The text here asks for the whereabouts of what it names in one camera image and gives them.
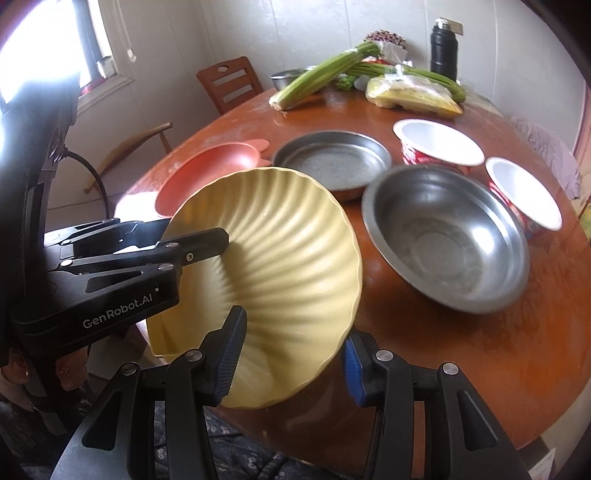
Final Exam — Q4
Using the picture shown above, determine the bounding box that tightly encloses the shallow steel pan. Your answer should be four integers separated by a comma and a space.
271, 130, 393, 201

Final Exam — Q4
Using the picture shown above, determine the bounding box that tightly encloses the yellow ribbed bowl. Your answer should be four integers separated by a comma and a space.
147, 167, 363, 411

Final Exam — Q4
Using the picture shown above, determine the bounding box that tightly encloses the green long beans bunch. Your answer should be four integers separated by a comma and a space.
344, 62, 467, 103

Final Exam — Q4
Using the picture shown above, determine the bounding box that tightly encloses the light wooden armchair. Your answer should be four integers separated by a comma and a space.
83, 121, 174, 195

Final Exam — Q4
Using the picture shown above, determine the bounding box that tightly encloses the white paper noodle bowl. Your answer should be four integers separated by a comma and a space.
485, 157, 564, 243
392, 119, 485, 176

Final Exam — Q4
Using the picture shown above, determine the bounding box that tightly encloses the brown wooden slatted chair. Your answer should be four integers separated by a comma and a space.
196, 56, 265, 116

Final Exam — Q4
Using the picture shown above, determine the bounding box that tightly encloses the person's left hand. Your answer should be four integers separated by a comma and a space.
0, 348, 88, 394

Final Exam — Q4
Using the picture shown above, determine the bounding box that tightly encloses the white blind cord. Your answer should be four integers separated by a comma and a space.
113, 0, 139, 63

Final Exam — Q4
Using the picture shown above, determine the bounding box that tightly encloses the window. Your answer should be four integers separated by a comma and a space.
0, 0, 136, 116

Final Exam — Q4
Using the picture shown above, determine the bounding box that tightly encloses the celery bunch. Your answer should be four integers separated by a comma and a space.
269, 41, 384, 112

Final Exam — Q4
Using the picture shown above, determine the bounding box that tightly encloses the large steel bowl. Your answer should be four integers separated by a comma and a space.
361, 165, 531, 315

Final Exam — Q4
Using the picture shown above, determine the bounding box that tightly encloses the small steel bowl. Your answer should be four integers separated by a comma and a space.
270, 68, 319, 93

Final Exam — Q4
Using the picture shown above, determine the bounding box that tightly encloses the black thermos bottle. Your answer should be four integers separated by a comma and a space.
430, 18, 460, 81

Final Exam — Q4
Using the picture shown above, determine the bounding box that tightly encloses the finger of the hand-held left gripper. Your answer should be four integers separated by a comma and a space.
58, 227, 230, 296
44, 218, 171, 260

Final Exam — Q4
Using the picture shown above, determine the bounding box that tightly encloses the plastic bag of corn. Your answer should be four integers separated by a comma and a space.
366, 74, 463, 120

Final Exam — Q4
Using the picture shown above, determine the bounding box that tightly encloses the purple cloth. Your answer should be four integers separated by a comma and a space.
510, 115, 583, 199

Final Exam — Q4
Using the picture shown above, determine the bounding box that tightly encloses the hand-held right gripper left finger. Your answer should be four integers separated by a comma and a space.
51, 305, 247, 480

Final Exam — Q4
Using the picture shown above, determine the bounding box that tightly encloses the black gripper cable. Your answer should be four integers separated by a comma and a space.
58, 147, 114, 221

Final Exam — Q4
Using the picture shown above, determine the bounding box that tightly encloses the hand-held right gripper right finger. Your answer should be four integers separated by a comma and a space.
342, 331, 532, 480

